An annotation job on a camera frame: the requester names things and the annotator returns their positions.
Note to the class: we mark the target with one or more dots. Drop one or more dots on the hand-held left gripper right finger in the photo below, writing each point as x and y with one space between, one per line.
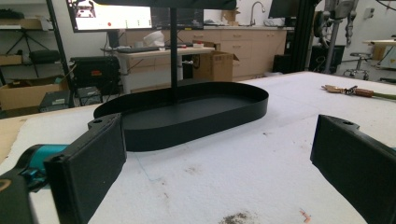
358 168

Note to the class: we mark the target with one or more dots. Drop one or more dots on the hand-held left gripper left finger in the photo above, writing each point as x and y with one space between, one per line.
87 168

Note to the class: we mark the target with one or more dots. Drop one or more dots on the small black electronics box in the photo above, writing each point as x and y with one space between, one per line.
56 101

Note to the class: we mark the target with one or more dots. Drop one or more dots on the large flat cardboard box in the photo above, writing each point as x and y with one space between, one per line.
28 95

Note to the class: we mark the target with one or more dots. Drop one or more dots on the black equipment case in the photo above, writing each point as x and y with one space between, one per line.
95 73

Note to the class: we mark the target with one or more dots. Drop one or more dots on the chrome stool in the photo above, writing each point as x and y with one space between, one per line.
359 63

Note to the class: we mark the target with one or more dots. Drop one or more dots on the black two-tier tray stand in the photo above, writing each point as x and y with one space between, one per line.
186 124

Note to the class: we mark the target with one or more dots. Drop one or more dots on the white table cloth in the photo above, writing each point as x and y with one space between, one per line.
233 180

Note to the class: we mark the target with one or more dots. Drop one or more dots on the black keyboard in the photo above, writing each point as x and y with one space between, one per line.
137 49

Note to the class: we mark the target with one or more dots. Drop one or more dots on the black metal shelf rack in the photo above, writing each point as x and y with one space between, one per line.
57 40

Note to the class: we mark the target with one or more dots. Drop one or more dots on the white office desk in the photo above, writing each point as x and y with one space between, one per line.
155 54

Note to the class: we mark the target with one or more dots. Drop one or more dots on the large computer monitor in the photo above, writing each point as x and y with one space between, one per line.
115 17

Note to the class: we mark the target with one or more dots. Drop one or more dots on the wooden cabinet counter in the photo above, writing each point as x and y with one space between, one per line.
258 49

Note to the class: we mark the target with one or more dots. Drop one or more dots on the open cardboard box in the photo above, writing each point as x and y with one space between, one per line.
214 67

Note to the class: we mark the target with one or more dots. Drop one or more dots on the small dark monitor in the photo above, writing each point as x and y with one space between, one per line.
281 8

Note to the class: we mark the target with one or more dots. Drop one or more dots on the chrome sink faucet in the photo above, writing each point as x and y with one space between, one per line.
253 12

